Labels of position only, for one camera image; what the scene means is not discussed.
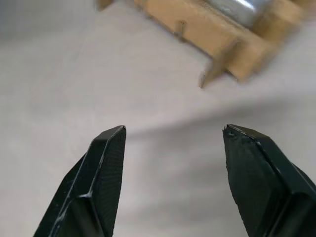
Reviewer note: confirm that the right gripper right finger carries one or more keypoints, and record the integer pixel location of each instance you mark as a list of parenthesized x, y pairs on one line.
[(261, 185)]

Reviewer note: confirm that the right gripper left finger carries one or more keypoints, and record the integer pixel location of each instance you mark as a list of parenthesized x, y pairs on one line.
[(98, 185)]

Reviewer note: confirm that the cube with black face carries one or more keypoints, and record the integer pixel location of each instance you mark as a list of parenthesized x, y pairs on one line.
[(229, 10)]

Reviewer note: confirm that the cardboard tray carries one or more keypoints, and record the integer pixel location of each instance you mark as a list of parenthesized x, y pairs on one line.
[(209, 37)]

